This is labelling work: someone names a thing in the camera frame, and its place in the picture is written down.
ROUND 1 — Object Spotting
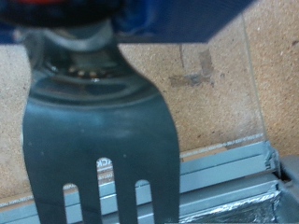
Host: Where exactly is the metal spatula with blue block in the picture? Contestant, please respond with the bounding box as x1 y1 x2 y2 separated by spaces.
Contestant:
0 0 257 224

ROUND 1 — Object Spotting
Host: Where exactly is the silver toaster oven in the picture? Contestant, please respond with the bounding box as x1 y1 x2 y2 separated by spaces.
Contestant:
136 154 299 223

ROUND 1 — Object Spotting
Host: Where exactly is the glass oven door with handle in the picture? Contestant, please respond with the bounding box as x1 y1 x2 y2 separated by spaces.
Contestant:
0 15 280 223

